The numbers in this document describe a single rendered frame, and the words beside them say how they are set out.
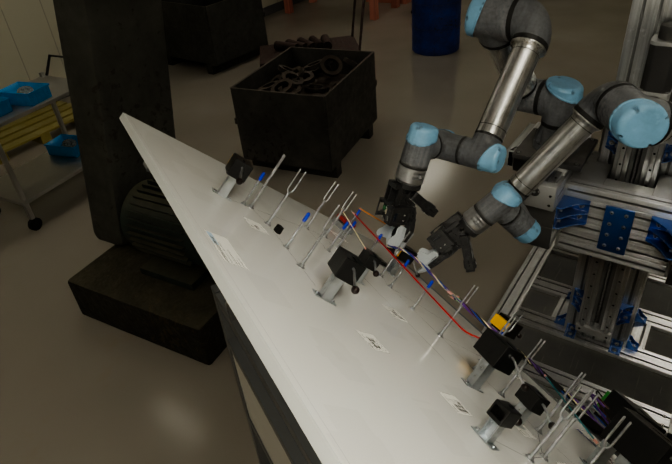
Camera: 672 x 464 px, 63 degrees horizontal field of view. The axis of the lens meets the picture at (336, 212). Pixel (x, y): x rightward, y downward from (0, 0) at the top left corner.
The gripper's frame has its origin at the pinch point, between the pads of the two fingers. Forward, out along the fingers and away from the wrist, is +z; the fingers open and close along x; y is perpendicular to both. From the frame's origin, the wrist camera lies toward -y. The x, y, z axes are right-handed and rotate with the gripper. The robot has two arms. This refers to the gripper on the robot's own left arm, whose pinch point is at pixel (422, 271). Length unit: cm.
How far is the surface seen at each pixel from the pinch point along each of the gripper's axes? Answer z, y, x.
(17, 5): 243, 401, -296
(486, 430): -19, -12, 78
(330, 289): -10, 19, 69
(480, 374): -16, -12, 58
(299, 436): 28, -3, 55
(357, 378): -16, 9, 90
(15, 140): 293, 278, -227
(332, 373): -16, 12, 94
